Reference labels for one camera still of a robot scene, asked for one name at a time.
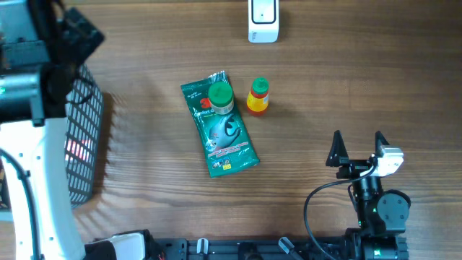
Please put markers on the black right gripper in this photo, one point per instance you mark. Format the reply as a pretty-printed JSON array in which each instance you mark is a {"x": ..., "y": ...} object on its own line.
[{"x": 338, "y": 157}]

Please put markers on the red yellow sauce bottle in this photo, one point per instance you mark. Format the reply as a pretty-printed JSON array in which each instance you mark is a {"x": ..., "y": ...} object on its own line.
[{"x": 258, "y": 97}]

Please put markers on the green 3M gloves packet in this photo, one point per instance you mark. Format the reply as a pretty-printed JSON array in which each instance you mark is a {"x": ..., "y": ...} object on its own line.
[{"x": 224, "y": 138}]

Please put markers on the green lid jar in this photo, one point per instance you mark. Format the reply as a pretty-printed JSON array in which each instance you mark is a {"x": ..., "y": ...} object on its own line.
[{"x": 221, "y": 97}]

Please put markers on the small red white box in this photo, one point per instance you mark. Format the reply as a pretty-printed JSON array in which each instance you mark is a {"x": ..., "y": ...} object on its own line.
[{"x": 81, "y": 150}]

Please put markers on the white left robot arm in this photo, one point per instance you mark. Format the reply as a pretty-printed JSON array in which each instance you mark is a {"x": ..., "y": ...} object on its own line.
[{"x": 44, "y": 47}]

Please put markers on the white barcode scanner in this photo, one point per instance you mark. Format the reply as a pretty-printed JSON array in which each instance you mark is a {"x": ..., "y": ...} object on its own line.
[{"x": 263, "y": 21}]

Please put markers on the grey plastic shopping basket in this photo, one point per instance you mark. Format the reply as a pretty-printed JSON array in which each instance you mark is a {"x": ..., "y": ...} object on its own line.
[{"x": 83, "y": 127}]

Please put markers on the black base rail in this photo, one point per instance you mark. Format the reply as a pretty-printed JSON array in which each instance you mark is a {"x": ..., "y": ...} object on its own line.
[{"x": 140, "y": 244}]

